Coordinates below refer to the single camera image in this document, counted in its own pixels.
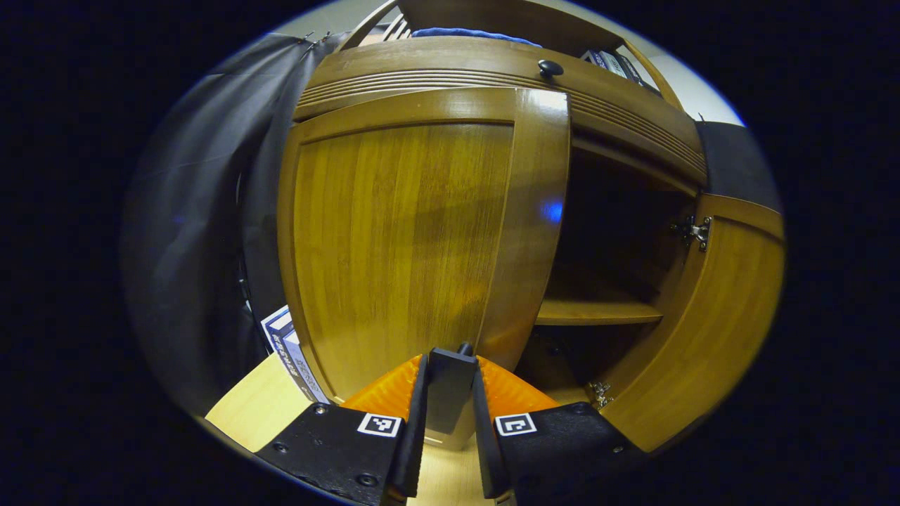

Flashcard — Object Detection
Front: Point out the blue folded towel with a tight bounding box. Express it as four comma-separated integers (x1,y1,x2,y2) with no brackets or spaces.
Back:
411,27,542,48

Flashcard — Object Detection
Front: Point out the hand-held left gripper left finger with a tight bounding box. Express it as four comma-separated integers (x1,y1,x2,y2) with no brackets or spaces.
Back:
255,353,430,506

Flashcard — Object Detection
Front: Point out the blue and white box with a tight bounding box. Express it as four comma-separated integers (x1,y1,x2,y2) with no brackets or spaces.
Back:
260,304,331,405

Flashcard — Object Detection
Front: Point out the wooden double-door shoe cabinet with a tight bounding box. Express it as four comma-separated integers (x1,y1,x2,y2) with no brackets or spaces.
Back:
292,0,709,422

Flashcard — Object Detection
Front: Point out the wooden cabinet inner shelf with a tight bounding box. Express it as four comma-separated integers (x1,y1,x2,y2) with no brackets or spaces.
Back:
534,299,664,327

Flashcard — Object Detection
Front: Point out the wooden shoe cabinet door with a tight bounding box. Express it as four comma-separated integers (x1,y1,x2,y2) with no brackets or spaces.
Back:
276,86,572,450
587,193,786,454

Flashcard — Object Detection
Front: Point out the wooden cabinet drawer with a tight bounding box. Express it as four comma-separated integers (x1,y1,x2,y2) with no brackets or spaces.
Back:
294,35,707,185

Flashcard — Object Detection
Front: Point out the black backdrop cloth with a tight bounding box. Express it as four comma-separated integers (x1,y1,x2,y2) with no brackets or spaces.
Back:
121,32,783,415

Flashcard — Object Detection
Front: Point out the black door handle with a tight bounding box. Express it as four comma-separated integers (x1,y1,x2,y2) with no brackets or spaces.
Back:
425,342,479,435

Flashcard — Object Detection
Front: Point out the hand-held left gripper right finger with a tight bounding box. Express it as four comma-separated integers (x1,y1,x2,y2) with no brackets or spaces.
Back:
471,355,648,503

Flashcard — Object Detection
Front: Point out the black book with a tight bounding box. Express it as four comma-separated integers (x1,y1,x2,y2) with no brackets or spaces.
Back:
615,48,663,96

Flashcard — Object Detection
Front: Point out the book with pale spine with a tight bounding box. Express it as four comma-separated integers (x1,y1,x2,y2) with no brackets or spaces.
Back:
582,49,637,79

